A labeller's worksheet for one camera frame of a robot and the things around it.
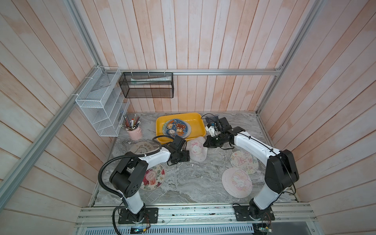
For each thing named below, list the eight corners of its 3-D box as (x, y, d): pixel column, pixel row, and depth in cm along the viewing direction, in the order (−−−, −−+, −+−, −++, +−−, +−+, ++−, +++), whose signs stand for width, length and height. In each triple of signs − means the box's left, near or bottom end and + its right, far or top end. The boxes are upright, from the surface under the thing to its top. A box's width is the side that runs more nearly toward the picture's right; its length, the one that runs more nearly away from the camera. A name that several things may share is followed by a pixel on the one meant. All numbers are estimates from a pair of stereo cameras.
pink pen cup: (126, 142, 104) (118, 128, 92) (130, 128, 112) (123, 114, 100) (141, 142, 104) (135, 128, 92) (144, 128, 112) (139, 114, 100)
